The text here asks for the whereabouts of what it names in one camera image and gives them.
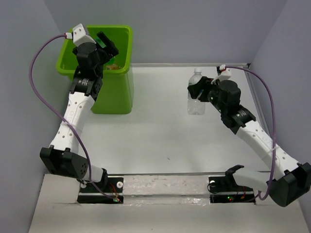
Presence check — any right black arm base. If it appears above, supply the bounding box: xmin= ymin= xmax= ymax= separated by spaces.
xmin=207 ymin=165 xmax=256 ymax=204

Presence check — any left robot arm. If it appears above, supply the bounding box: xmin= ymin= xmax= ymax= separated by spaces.
xmin=40 ymin=32 xmax=119 ymax=192

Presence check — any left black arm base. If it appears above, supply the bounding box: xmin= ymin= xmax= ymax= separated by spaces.
xmin=77 ymin=176 xmax=124 ymax=204

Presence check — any green plastic bin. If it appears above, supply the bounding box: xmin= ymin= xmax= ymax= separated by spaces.
xmin=56 ymin=25 xmax=134 ymax=114

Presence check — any green plastic bottle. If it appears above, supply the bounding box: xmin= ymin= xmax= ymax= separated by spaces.
xmin=95 ymin=37 xmax=106 ymax=48

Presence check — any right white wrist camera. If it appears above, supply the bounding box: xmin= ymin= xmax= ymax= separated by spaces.
xmin=211 ymin=64 xmax=232 ymax=84

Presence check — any small orange bottle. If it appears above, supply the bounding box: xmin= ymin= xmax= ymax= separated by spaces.
xmin=106 ymin=64 xmax=119 ymax=70

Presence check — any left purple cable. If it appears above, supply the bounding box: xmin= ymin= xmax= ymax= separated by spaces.
xmin=29 ymin=33 xmax=117 ymax=201

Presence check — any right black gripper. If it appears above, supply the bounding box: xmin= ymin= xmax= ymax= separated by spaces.
xmin=187 ymin=76 xmax=226 ymax=114

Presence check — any clear bottle green blue label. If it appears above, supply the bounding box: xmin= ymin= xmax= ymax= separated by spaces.
xmin=187 ymin=68 xmax=206 ymax=116

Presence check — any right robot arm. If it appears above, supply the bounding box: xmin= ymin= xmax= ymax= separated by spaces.
xmin=188 ymin=76 xmax=311 ymax=207

